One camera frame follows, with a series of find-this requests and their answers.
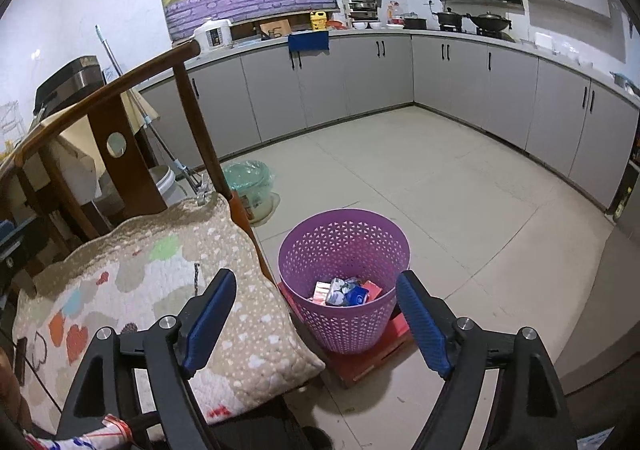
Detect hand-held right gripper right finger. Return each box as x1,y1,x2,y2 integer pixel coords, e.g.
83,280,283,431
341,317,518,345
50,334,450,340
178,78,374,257
395,271,576,450

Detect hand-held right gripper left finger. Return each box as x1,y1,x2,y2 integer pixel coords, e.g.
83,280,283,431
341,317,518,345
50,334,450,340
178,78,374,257
54,268,238,450

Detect purple plastic basket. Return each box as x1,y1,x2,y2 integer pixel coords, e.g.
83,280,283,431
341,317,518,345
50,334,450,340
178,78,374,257
278,210,412,356

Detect blue white tissue packet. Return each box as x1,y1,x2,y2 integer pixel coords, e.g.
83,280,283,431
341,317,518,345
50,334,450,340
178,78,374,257
327,278,370,306

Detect quilted dotted chair cushion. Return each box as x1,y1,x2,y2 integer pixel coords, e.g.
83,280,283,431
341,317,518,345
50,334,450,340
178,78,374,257
11,192,327,431

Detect white bucket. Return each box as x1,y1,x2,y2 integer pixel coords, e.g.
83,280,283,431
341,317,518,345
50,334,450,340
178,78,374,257
149,166,193,207

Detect green bin with plastic bag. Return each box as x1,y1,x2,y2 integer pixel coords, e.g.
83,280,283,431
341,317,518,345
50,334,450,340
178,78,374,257
221,159,277,225

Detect brown wooden chair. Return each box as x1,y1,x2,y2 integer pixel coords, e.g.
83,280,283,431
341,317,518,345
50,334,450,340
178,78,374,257
0,41,281,291

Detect black smartphone in clear case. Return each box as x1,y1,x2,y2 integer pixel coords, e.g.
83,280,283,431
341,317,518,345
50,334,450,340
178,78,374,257
15,337,28,383

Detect patterned white cloth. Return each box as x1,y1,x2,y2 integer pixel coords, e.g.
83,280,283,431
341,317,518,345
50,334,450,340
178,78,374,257
22,412,133,450

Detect cream tablecloth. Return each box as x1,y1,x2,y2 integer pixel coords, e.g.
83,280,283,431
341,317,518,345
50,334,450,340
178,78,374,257
30,92,161,203

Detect grey kitchen base cabinets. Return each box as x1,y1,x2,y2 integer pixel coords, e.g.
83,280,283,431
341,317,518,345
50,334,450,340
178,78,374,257
140,30,640,211

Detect black silver appliance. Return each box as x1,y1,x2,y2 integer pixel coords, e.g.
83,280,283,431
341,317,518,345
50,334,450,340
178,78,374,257
34,55,108,116

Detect white rice cooker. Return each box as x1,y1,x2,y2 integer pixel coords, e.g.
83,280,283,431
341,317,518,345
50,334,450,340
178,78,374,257
192,17,235,52

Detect blue cloth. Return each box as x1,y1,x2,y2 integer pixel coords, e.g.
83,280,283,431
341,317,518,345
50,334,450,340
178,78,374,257
287,30,331,53

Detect cardboard box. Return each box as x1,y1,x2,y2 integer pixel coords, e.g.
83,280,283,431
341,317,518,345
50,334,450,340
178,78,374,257
257,19,293,40

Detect black cooking pot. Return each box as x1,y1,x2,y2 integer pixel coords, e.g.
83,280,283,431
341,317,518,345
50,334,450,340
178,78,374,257
432,7,468,28

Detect black wok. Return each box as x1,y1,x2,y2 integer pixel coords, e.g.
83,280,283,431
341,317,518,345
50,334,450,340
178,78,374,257
467,11,513,33

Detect metal dish rack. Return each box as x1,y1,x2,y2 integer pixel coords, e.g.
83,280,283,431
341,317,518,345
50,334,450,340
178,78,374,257
347,0,383,29

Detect mop with long handle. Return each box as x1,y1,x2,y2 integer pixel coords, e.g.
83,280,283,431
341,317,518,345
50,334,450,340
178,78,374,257
94,24,213,203

